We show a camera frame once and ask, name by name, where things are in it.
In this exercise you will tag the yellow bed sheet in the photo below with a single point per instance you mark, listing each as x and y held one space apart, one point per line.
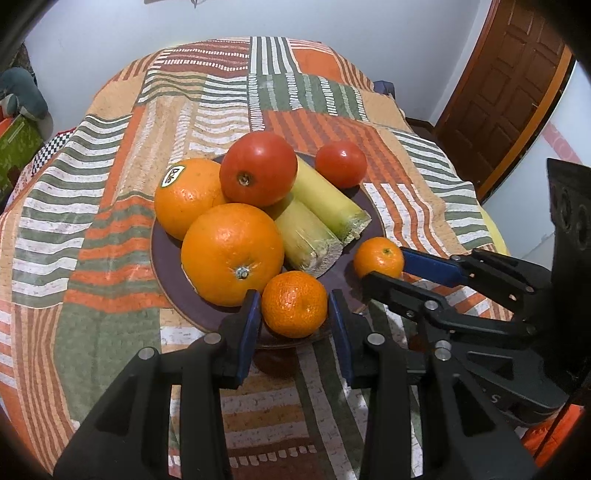
494 230

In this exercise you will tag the red tomato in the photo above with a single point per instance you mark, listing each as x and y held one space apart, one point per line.
258 168
340 164

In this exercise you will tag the checkered cloth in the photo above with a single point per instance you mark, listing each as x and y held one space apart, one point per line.
51 148

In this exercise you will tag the striped patchwork blanket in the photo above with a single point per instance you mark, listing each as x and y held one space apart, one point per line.
92 277

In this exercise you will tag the brown wooden door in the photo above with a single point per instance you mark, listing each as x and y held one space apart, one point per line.
508 92

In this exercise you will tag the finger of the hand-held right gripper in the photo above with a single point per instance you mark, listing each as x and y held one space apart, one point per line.
392 288
427 266

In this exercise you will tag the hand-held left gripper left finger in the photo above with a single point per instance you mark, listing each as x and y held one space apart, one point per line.
247 332

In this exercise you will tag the purple plate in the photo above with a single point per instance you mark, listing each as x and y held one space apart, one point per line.
184 286

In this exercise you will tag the plain orange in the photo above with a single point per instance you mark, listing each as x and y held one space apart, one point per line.
231 249

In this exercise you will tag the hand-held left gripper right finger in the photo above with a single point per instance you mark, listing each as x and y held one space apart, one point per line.
339 332

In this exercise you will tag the dark patterned cloth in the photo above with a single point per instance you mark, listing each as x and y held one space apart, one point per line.
25 62

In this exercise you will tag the orange with sticker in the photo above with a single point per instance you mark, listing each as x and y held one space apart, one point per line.
194 207

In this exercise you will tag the small mandarin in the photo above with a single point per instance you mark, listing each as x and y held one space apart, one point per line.
378 256
294 304

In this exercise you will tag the sugarcane piece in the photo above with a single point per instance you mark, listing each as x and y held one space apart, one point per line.
309 235
325 201

